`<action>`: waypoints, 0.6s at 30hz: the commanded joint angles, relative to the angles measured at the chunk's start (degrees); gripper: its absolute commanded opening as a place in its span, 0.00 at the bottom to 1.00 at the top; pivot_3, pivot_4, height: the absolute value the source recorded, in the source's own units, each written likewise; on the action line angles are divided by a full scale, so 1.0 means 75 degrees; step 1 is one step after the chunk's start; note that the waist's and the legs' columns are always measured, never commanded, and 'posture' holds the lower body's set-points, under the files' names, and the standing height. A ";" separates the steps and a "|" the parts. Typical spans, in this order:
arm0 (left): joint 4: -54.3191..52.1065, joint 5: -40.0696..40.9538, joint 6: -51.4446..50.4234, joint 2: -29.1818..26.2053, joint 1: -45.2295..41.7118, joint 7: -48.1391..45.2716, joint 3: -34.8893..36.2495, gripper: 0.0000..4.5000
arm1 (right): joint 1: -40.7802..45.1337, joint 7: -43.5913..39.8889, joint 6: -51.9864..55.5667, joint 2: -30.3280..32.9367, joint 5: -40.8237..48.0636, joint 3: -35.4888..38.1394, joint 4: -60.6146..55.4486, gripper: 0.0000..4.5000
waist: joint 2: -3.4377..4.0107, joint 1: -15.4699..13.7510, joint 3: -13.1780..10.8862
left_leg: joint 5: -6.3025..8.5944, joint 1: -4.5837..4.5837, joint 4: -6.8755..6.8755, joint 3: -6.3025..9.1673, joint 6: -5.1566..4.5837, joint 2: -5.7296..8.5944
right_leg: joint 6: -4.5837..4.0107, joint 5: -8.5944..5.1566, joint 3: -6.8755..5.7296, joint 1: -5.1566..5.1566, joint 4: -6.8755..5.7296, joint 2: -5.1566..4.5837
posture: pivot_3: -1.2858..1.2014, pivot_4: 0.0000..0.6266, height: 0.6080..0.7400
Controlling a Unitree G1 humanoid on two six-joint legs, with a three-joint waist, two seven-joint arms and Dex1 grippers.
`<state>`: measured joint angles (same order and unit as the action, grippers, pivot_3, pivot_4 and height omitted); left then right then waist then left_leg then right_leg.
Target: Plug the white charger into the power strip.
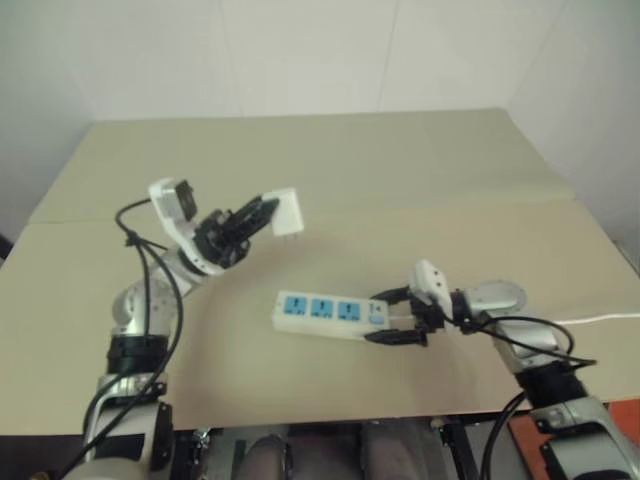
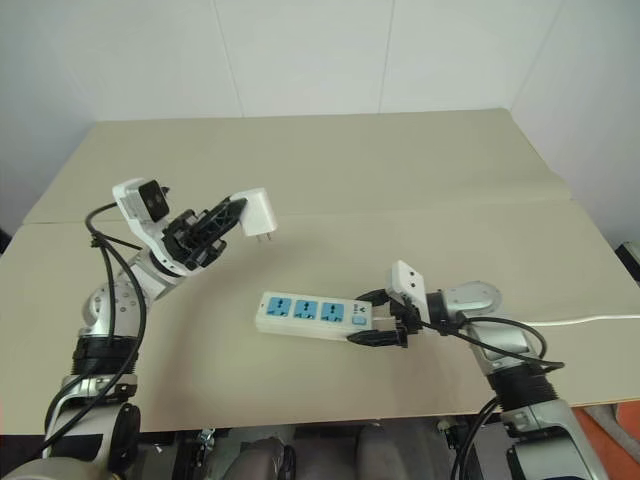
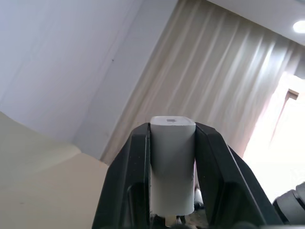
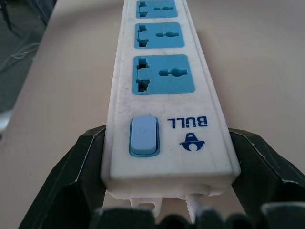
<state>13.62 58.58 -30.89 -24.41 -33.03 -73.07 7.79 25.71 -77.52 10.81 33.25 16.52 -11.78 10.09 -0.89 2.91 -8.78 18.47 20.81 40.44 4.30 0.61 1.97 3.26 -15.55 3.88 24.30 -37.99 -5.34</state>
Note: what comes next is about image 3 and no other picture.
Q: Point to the round ceiling light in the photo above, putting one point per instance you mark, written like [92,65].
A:
[299,26]

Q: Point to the black office chair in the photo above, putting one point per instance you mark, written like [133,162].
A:
[289,202]

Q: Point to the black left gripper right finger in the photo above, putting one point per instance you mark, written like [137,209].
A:
[221,176]

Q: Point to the white charger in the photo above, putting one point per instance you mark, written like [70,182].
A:
[171,164]

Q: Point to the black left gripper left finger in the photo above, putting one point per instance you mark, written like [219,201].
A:
[124,176]

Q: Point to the beige curtain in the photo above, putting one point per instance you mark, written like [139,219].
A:
[190,71]

